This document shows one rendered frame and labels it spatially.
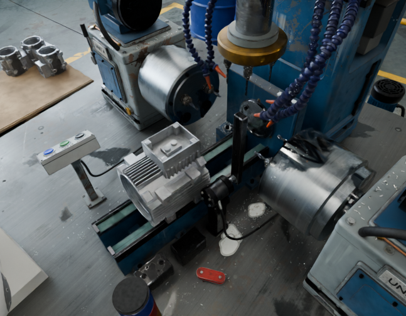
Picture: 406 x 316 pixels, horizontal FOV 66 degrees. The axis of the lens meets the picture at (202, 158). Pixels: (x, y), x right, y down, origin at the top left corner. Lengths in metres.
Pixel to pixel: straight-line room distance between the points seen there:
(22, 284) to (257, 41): 0.91
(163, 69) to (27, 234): 0.72
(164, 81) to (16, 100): 2.12
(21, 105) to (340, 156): 2.59
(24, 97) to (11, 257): 2.14
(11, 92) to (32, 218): 2.05
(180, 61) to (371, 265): 0.80
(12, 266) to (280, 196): 0.76
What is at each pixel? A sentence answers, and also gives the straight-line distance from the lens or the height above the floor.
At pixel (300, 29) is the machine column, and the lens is 1.03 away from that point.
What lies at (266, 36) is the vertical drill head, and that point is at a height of 1.36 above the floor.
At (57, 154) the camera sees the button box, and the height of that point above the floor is 1.07.
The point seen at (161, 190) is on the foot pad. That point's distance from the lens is 0.83.
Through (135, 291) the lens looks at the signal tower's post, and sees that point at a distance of 0.57.
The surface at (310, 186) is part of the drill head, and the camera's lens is 0.79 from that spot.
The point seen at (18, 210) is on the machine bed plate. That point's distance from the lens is 1.31.
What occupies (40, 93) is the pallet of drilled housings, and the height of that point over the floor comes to 0.15.
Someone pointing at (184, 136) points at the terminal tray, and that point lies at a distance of 0.89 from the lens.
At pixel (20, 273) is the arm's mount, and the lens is 1.07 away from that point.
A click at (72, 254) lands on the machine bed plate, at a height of 0.80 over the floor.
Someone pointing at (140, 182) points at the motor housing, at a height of 1.10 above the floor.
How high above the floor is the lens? 1.74
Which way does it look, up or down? 49 degrees down
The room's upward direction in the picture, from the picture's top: 3 degrees counter-clockwise
